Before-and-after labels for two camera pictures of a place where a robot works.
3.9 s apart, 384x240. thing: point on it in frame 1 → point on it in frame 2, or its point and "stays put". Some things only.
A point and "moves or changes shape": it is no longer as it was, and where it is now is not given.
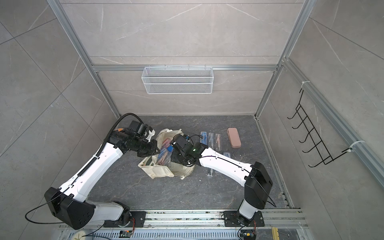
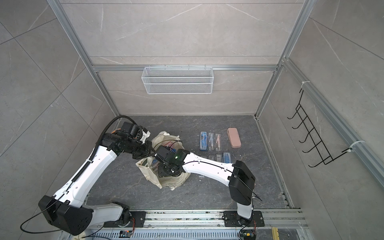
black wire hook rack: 311,136 stays put
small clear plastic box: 218,142 stays put
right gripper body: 180,158 → 165,170
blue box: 227,154 stays put
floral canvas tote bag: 149,164 moves or changes shape
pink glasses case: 234,137 stays put
